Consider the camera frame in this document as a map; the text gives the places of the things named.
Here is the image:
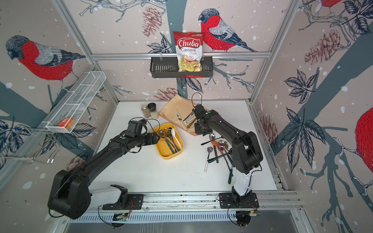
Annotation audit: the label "dark green handled spoon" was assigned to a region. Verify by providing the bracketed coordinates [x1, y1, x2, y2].
[228, 168, 233, 184]

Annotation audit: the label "cream handled knife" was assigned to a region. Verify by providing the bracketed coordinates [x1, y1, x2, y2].
[175, 109, 188, 131]

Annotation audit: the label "orange plastic spoon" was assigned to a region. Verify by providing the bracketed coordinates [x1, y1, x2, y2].
[211, 141, 219, 163]

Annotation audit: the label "white plastic spoon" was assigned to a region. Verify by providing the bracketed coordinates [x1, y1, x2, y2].
[169, 127, 182, 150]

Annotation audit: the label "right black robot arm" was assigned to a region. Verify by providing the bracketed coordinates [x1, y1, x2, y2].
[192, 104, 263, 204]

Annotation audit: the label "beige cloth napkin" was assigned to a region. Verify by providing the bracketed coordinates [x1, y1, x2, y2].
[159, 95, 197, 136]

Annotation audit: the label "glass spice jar black lid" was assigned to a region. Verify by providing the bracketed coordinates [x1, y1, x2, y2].
[147, 103, 159, 119]

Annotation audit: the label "glass spice jar brown contents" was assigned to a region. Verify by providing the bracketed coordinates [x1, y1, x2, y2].
[141, 103, 151, 118]

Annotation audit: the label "green handled steel spoon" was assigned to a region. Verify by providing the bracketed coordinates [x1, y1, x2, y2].
[158, 130, 175, 154]

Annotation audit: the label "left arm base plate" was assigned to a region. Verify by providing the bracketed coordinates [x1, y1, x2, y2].
[102, 194, 144, 210]

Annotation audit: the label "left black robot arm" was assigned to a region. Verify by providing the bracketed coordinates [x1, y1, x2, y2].
[48, 119, 160, 219]

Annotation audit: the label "orange box on shelf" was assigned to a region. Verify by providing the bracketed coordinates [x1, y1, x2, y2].
[57, 117, 75, 130]

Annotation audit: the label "white wire shelf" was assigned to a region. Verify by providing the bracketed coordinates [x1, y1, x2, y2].
[46, 71, 106, 134]

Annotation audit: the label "aluminium frame rail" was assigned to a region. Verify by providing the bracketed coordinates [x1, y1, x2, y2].
[58, 190, 304, 213]

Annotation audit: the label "clear handled small spoon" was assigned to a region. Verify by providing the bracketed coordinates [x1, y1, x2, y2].
[204, 147, 213, 173]

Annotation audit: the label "black metal spoon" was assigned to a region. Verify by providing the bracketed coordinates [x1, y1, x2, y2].
[207, 150, 233, 164]

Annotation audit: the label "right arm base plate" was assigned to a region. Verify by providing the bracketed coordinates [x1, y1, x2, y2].
[218, 191, 259, 209]

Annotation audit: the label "red cassava chips bag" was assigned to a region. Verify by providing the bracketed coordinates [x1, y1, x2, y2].
[173, 31, 204, 72]

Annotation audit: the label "rainbow iridescent spoon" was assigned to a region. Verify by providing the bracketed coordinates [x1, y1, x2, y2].
[218, 140, 232, 172]

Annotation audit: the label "black wall basket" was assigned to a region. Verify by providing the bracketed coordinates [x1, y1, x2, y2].
[150, 56, 214, 79]

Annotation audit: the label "yellow plastic storage box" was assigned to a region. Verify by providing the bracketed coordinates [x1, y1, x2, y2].
[154, 122, 184, 160]

